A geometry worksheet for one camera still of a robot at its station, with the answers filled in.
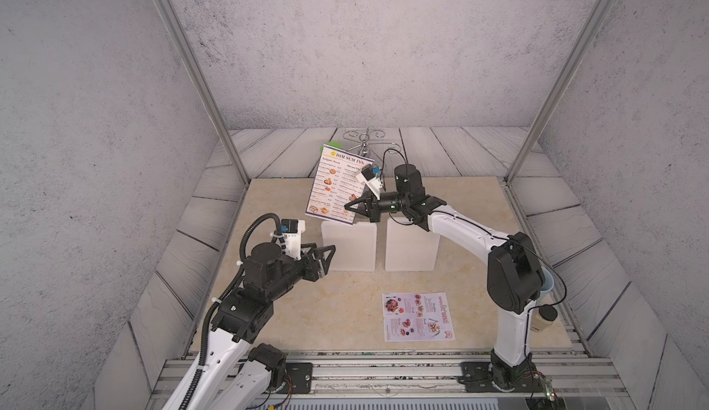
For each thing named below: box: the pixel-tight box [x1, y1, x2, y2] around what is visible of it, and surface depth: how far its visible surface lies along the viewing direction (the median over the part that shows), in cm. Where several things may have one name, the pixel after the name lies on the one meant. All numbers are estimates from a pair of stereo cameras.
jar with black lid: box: [529, 304, 558, 333], surface depth 77 cm
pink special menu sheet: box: [382, 291, 456, 343], surface depth 86 cm
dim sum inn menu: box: [304, 144, 374, 226], surface depth 77 cm
